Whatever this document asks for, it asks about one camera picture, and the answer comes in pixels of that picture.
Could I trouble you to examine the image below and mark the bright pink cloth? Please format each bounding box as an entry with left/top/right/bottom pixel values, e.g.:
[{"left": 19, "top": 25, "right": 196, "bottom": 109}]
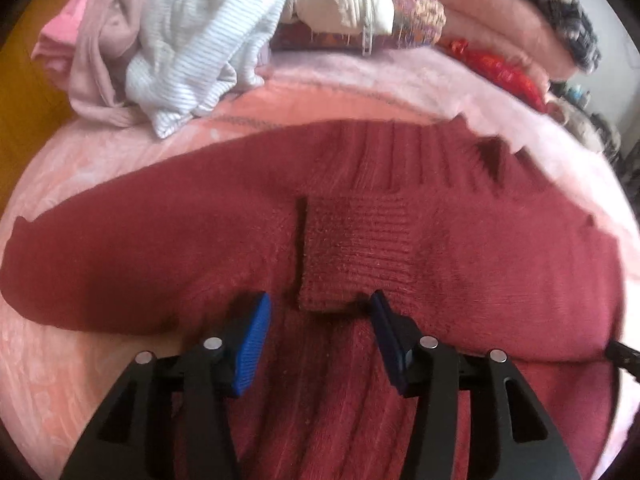
[{"left": 31, "top": 0, "right": 101, "bottom": 73}]

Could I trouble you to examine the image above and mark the pale pink garment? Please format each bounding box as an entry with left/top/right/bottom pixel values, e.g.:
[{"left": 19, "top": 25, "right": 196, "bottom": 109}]
[{"left": 67, "top": 0, "right": 166, "bottom": 128}]

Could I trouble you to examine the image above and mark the white striped garment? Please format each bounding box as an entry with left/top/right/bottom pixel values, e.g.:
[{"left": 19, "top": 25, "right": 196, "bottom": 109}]
[{"left": 125, "top": 0, "right": 308, "bottom": 139}]

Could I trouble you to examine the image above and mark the dark patterned cloth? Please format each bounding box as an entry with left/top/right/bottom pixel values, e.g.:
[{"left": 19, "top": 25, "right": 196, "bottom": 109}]
[{"left": 492, "top": 0, "right": 601, "bottom": 73}]

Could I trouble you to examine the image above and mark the folded pink blanket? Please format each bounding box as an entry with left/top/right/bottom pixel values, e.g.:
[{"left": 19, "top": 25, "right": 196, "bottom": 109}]
[{"left": 385, "top": 0, "right": 581, "bottom": 81}]

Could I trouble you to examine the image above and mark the shiny red cloth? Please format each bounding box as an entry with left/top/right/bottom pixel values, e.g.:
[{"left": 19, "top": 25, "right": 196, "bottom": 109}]
[{"left": 442, "top": 37, "right": 548, "bottom": 111}]

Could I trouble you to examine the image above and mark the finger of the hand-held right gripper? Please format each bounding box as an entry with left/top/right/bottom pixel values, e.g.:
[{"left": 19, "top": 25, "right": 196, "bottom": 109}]
[{"left": 604, "top": 341, "right": 640, "bottom": 378}]

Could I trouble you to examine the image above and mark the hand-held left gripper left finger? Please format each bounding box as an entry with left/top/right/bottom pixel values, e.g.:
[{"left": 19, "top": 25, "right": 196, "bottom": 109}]
[{"left": 60, "top": 291, "right": 272, "bottom": 480}]

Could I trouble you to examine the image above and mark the grey fluffy cloth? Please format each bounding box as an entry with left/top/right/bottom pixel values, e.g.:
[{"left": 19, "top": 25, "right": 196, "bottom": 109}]
[{"left": 550, "top": 80, "right": 626, "bottom": 161}]

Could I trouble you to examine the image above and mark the dark red knitted sweater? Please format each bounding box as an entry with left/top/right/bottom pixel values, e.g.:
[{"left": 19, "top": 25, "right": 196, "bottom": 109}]
[{"left": 0, "top": 119, "right": 632, "bottom": 480}]

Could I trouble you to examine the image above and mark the pink printed blanket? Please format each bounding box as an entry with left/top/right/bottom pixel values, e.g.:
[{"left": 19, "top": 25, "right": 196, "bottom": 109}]
[{"left": 0, "top": 50, "right": 640, "bottom": 480}]

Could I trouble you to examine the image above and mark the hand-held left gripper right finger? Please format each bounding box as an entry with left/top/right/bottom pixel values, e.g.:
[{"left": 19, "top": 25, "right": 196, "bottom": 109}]
[{"left": 369, "top": 290, "right": 583, "bottom": 480}]

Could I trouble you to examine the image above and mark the purple orange patterned cloth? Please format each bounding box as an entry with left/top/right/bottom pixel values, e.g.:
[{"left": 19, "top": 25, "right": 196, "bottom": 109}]
[{"left": 270, "top": 0, "right": 447, "bottom": 53}]

